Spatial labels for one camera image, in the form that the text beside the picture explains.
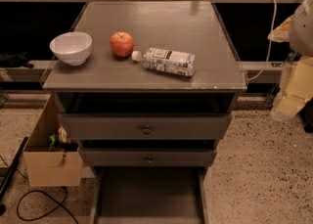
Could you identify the grey top drawer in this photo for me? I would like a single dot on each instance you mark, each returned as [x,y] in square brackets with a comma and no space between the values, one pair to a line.
[116,127]

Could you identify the white bowl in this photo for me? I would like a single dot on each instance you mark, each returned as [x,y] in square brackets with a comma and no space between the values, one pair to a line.
[72,48]

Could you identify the clear plastic water bottle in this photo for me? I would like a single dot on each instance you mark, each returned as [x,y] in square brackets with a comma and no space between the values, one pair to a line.
[168,61]

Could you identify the grey middle drawer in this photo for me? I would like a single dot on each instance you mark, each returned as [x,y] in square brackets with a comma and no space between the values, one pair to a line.
[147,157]

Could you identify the grey drawer cabinet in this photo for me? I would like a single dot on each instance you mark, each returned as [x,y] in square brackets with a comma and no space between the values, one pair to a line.
[157,90]

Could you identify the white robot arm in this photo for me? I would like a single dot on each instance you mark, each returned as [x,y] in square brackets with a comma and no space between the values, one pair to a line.
[301,34]

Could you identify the grey open bottom drawer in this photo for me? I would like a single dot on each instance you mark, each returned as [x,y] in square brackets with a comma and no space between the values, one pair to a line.
[149,195]

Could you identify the black bar on floor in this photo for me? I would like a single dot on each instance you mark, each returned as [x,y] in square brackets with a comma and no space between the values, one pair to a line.
[7,173]

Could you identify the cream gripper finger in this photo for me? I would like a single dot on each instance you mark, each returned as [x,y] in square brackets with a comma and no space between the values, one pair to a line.
[282,32]
[296,89]

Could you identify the items in cardboard box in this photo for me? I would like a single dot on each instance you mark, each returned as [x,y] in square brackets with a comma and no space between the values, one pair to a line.
[60,142]

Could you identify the cardboard box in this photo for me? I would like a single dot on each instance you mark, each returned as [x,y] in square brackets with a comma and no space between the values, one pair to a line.
[47,168]

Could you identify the red apple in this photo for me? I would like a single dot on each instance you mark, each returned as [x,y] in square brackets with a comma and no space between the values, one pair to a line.
[122,44]

